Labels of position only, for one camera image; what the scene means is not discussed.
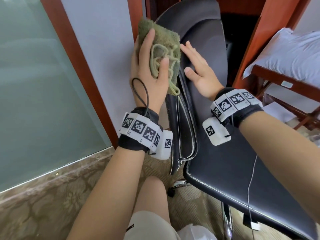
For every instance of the person's left hand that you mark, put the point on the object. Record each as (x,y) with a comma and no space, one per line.
(147,82)

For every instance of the person's right hand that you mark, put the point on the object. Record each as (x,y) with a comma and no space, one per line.
(205,80)

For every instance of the green cleaning cloth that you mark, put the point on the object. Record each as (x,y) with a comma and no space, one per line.
(165,40)

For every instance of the black leather chair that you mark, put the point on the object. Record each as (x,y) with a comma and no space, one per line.
(235,172)

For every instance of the person's right forearm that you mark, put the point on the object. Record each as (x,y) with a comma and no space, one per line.
(285,157)

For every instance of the person's left forearm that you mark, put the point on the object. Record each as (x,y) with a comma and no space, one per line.
(107,197)

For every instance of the person's right leg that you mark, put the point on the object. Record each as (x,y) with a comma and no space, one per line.
(151,197)

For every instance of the white marker right wristband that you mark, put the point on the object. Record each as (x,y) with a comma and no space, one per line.
(235,103)

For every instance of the white marker wristband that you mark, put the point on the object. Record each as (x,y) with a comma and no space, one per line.
(140,130)
(235,103)

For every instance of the white marker left wristband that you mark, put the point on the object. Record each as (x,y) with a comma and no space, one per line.
(140,130)

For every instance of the white paper sheet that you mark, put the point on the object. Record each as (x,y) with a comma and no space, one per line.
(279,111)

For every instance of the wooden luggage rack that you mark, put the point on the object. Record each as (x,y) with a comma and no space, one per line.
(295,86)

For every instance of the white pillow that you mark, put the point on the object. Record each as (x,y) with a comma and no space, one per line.
(295,55)

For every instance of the frosted glass panel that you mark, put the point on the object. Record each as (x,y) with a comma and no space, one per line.
(40,97)

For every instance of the white shorts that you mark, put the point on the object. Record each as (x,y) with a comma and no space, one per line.
(150,227)

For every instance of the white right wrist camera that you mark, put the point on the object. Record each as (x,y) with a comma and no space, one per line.
(214,132)

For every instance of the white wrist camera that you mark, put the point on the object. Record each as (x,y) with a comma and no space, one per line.
(214,132)
(163,146)

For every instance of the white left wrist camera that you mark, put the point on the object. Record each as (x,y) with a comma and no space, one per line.
(163,146)

